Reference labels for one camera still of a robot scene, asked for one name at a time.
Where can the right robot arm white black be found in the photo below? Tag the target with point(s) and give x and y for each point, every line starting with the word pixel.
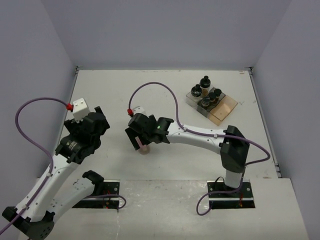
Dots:
pixel 229 143

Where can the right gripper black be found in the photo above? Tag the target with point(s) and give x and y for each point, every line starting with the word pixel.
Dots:
pixel 133 134

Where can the black grinder pepper bottle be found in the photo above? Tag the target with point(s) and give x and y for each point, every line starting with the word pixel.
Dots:
pixel 205 102

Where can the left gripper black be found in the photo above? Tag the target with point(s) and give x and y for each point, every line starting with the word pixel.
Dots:
pixel 72 126

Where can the brown spice jar black lid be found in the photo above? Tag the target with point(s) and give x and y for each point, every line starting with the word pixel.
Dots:
pixel 205 84

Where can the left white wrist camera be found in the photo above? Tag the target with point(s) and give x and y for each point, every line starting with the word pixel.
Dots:
pixel 80 109

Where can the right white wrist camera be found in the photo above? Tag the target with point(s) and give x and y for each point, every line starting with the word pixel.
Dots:
pixel 139 110

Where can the pink lid spice jar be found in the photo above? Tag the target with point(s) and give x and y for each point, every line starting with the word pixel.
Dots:
pixel 143 149

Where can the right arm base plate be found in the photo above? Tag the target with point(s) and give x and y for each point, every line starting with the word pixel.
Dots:
pixel 243 199

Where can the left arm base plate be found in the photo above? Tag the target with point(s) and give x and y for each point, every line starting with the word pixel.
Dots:
pixel 109 187

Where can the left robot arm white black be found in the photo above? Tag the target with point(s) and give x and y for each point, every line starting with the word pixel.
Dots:
pixel 36 215

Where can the clear tiered organizer tray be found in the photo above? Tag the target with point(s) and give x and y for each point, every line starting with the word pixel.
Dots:
pixel 217 112

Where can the black cap bottle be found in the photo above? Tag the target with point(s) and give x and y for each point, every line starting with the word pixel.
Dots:
pixel 213 97

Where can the large white salt jar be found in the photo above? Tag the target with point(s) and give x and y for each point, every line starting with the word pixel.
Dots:
pixel 196 91

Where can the black label spice bottle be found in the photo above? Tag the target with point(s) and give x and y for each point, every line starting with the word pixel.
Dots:
pixel 218 93

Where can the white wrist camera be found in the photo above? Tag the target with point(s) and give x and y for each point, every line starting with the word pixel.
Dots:
pixel 139 110
pixel 80 109

